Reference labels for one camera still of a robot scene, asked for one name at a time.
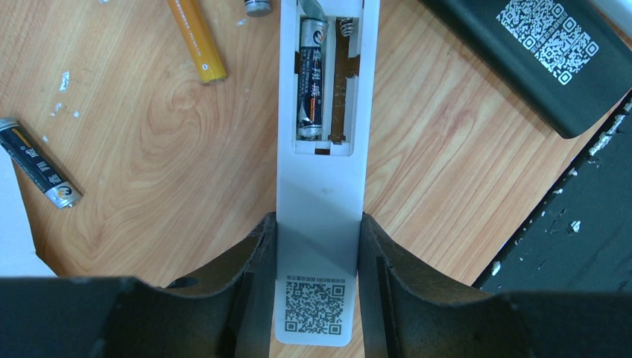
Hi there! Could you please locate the yellow handled screwdriver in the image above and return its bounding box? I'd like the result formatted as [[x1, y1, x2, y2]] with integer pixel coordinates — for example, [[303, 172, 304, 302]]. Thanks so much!
[[298, 0, 327, 22]]

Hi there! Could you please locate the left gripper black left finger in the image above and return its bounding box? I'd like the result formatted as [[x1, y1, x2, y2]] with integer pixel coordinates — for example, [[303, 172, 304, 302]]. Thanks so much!
[[1, 213, 277, 357]]

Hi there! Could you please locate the black remote control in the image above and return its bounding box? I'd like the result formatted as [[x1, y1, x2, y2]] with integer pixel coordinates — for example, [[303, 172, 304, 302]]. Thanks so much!
[[424, 0, 631, 139]]

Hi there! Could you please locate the white slim remote control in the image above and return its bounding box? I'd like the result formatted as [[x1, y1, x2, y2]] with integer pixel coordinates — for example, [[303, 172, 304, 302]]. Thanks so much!
[[274, 1, 379, 347]]

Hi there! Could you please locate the black battery in white remote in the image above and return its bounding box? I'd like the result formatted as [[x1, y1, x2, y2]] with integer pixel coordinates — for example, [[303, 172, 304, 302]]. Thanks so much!
[[297, 18, 327, 140]]

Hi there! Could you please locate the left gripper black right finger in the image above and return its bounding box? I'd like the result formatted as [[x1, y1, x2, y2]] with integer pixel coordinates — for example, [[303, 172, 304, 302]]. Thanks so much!
[[358, 214, 631, 357]]

